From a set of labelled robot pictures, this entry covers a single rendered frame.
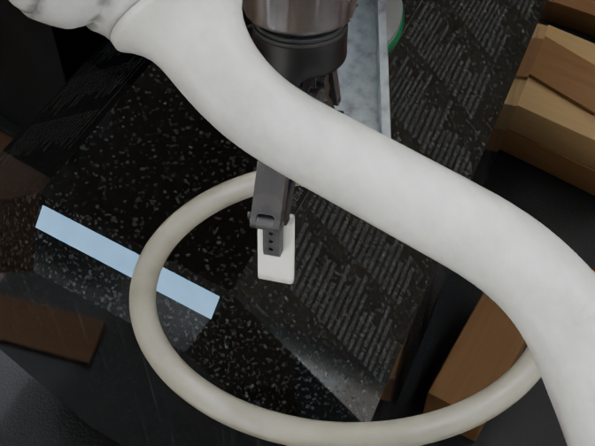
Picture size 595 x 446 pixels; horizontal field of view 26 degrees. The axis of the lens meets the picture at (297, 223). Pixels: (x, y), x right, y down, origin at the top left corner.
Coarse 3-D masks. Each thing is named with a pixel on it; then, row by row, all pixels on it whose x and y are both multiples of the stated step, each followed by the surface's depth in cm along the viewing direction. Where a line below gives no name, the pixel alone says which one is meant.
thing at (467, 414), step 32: (224, 192) 159; (192, 224) 155; (160, 256) 149; (160, 352) 135; (192, 384) 132; (512, 384) 132; (224, 416) 129; (256, 416) 128; (288, 416) 128; (416, 416) 128; (448, 416) 128; (480, 416) 129
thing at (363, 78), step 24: (360, 0) 181; (384, 0) 175; (360, 24) 179; (384, 24) 173; (360, 48) 176; (384, 48) 171; (360, 72) 174; (384, 72) 169; (360, 96) 172; (384, 96) 167; (360, 120) 170; (384, 120) 165
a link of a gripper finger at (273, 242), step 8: (264, 216) 101; (272, 216) 101; (256, 224) 101; (264, 224) 100; (272, 224) 100; (264, 232) 103; (272, 232) 103; (264, 240) 104; (272, 240) 104; (280, 240) 104; (264, 248) 104; (272, 248) 104; (280, 248) 104; (280, 256) 105
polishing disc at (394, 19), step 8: (392, 0) 206; (400, 0) 206; (392, 8) 205; (400, 8) 205; (392, 16) 204; (400, 16) 204; (392, 24) 203; (400, 24) 204; (392, 32) 203; (392, 40) 203
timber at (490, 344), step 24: (480, 312) 261; (504, 312) 261; (480, 336) 259; (504, 336) 259; (456, 360) 256; (480, 360) 256; (504, 360) 256; (432, 384) 254; (456, 384) 253; (480, 384) 253; (432, 408) 257
